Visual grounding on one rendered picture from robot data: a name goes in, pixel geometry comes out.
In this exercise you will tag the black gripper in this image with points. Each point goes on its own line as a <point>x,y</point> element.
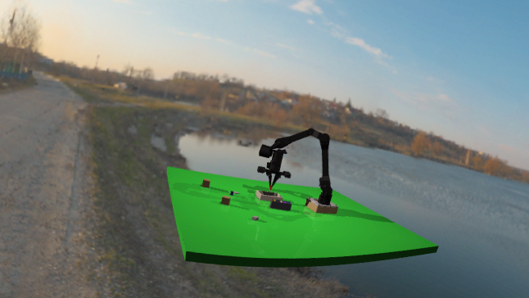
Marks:
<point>274,169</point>

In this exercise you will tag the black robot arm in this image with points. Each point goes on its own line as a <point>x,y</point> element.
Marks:
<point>267,151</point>

